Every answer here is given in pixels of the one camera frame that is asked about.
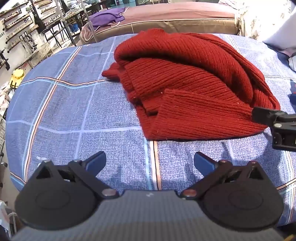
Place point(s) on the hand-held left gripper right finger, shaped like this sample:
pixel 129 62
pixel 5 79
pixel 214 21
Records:
pixel 203 162

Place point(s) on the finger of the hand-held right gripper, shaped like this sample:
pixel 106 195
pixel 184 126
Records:
pixel 262 115

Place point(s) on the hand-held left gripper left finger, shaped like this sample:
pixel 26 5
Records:
pixel 97 160

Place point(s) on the red knitted sweater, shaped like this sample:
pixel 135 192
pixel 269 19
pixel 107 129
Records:
pixel 185 88

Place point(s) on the blue plaid bed sheet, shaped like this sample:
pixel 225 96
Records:
pixel 81 111

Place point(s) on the white pillow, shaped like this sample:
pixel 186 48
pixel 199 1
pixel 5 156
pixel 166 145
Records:
pixel 283 32

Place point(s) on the floral cream cloth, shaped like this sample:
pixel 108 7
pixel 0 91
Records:
pixel 256 16

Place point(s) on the yellow plastic stool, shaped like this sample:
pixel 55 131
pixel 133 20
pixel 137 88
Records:
pixel 17 76

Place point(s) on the pale pink cloth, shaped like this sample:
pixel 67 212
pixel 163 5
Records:
pixel 86 33

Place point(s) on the black metal chair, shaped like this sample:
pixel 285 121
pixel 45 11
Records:
pixel 56 32

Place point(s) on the metal rack pole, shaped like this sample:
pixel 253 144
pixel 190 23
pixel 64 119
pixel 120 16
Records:
pixel 89 20

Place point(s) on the purple cloth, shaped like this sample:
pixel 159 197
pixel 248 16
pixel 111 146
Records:
pixel 106 16

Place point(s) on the wall tool rack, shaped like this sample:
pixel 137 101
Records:
pixel 20 25

